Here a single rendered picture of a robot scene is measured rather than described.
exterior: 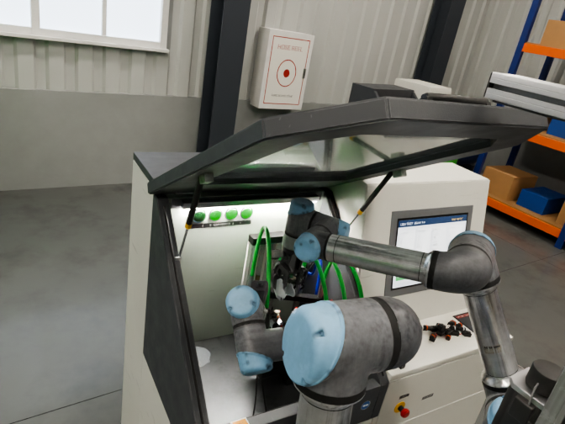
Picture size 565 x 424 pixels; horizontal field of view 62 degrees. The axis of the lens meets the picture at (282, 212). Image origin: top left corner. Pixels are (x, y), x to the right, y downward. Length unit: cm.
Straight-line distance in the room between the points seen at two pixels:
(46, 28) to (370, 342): 463
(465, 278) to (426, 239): 82
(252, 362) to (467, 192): 134
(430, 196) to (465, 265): 80
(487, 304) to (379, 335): 65
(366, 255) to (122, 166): 448
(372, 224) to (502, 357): 65
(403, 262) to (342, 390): 52
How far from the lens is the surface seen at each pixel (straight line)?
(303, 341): 70
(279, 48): 573
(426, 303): 209
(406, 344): 75
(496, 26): 866
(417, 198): 189
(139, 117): 535
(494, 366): 141
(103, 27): 510
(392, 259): 118
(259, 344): 107
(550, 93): 87
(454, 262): 117
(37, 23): 497
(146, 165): 168
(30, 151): 522
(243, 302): 107
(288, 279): 147
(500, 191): 702
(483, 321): 135
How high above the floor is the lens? 206
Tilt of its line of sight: 23 degrees down
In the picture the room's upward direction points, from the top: 11 degrees clockwise
